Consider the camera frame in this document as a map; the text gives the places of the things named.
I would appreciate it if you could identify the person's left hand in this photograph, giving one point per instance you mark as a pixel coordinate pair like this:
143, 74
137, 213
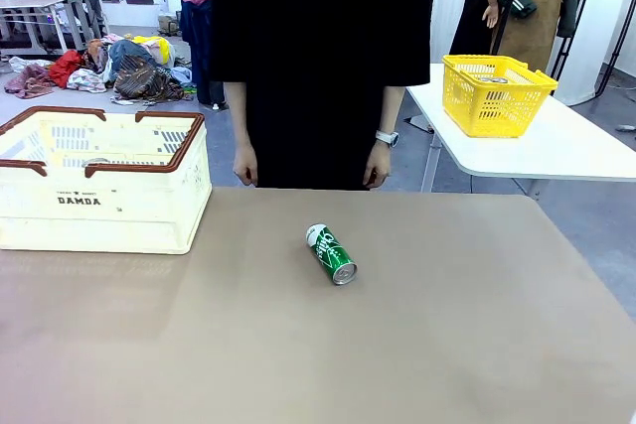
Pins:
377, 166

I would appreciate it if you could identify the person's right hand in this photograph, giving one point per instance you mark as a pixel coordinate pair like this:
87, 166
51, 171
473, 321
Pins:
246, 166

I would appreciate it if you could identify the green soda can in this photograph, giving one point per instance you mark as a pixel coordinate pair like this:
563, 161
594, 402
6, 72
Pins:
330, 252

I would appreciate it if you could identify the person's left forearm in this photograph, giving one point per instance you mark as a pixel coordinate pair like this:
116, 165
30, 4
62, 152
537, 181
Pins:
390, 108

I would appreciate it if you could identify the person's right forearm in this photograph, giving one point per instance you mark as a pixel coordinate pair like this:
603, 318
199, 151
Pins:
241, 116

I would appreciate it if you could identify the yellow plastic basket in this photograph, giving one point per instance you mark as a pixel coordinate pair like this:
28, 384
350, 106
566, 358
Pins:
462, 96

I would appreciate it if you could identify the silver cans in yellow basket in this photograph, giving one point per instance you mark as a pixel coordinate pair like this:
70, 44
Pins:
494, 80

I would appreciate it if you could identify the white wristwatch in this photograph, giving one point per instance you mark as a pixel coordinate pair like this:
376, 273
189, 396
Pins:
386, 137

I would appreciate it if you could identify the person's black clothed torso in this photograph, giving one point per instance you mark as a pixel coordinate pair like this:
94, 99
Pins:
318, 71

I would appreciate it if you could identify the pile of colourful clothes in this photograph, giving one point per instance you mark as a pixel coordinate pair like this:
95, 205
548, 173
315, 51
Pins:
134, 76

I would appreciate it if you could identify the silver topped can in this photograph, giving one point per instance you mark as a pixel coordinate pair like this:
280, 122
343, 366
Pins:
98, 162

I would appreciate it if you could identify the white side table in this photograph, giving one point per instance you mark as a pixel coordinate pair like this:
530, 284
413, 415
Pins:
546, 146

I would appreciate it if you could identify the mannequin with brown apron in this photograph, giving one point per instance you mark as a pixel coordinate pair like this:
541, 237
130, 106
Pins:
536, 7

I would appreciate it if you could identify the black stand pole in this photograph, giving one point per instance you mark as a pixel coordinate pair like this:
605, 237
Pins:
621, 22
571, 22

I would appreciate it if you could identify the white metal work table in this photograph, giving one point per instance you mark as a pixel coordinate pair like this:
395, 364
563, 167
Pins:
30, 2

